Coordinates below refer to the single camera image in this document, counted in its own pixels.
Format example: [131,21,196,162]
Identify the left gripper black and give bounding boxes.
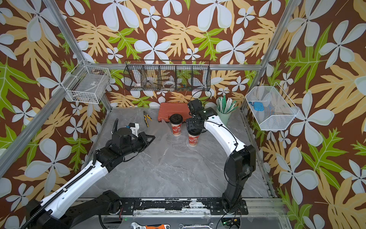
[121,132,155,157]

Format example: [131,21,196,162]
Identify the black wire basket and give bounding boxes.
[122,60,212,92]

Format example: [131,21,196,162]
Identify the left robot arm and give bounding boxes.
[21,120,155,229]

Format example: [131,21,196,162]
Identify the clear plastic carrier bag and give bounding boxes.
[142,120,178,174]

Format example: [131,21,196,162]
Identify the white mesh basket right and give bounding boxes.
[246,86,300,131]

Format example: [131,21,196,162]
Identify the blue object in basket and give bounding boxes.
[252,102,265,112]

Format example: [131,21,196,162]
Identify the silver combination wrench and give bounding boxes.
[178,223,213,229]

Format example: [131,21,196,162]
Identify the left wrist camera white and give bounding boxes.
[126,123,140,136]

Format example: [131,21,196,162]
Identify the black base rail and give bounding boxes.
[107,198,248,215]

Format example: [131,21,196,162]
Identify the red plastic tool case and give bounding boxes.
[157,103,191,122]

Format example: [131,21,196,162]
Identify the white wire basket left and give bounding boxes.
[62,61,111,104]

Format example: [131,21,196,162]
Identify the yellow handled pliers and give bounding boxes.
[143,111,152,127]

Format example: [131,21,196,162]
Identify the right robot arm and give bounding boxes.
[186,99,256,213]

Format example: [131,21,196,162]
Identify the adjustable wrench orange handle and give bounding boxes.
[130,222,171,229]

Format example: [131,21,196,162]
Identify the red cup black lid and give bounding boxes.
[188,130,201,147]
[170,114,183,136]

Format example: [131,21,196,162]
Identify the white green straws bundle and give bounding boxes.
[216,96,237,114]

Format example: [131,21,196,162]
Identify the green cup holder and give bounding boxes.
[216,108,231,126]

